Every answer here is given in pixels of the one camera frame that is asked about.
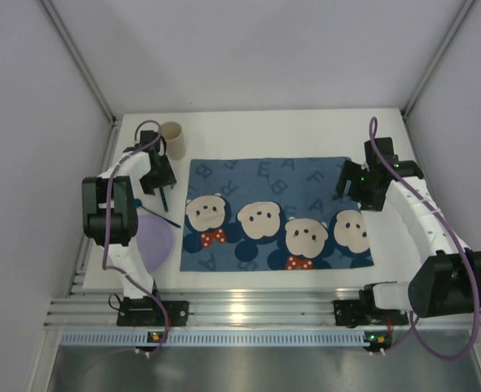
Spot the blue metal spoon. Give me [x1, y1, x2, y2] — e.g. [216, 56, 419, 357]
[135, 198, 181, 229]

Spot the blue cartoon bear placemat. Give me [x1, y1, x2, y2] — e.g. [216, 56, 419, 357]
[180, 157, 374, 273]

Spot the blue handled fork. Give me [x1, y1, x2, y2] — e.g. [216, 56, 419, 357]
[158, 188, 169, 212]

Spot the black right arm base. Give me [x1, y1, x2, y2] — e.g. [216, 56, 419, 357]
[333, 284, 408, 328]

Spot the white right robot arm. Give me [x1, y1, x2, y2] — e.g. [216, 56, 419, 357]
[334, 137, 481, 318]

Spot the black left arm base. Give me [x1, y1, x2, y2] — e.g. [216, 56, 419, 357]
[116, 297, 189, 327]

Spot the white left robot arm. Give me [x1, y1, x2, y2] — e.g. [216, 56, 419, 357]
[82, 128, 177, 301]

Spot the beige cup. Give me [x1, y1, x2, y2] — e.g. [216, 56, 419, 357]
[162, 121, 186, 161]

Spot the purple plate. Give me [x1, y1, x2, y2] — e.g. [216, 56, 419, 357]
[136, 215, 174, 273]

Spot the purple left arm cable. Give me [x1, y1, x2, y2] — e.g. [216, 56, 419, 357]
[100, 120, 171, 356]

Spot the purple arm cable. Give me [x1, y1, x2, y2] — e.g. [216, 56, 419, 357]
[368, 117, 481, 363]
[100, 120, 171, 356]

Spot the aluminium front rail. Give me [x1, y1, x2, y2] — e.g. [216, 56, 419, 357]
[43, 287, 481, 327]

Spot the left aluminium frame post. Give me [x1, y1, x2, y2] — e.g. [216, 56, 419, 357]
[36, 0, 117, 124]

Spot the aluminium frame post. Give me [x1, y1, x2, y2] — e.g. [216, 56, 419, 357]
[400, 0, 478, 122]
[36, 0, 117, 124]

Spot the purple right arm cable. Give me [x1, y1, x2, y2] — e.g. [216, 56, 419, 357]
[368, 117, 481, 363]

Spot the perforated grey cable duct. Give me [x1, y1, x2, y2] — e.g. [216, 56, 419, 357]
[60, 329, 396, 348]

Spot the right aluminium frame post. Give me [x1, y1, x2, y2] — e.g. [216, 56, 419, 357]
[400, 0, 478, 122]

